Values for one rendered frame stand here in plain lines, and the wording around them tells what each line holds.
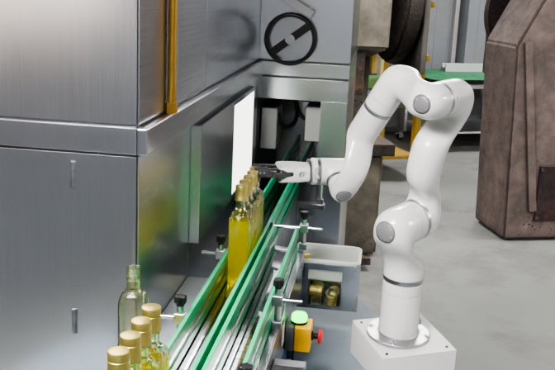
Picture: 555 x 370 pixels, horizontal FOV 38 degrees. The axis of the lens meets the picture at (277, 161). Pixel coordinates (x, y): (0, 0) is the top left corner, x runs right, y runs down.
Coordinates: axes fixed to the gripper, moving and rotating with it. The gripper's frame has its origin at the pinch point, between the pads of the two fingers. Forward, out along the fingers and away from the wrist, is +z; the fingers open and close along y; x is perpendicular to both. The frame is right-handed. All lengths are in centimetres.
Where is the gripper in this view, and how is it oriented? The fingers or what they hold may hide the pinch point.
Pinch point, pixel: (259, 170)
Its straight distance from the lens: 244.7
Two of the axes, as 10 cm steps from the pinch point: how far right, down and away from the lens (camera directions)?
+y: -1.4, -2.3, 9.6
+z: -9.9, -0.1, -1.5
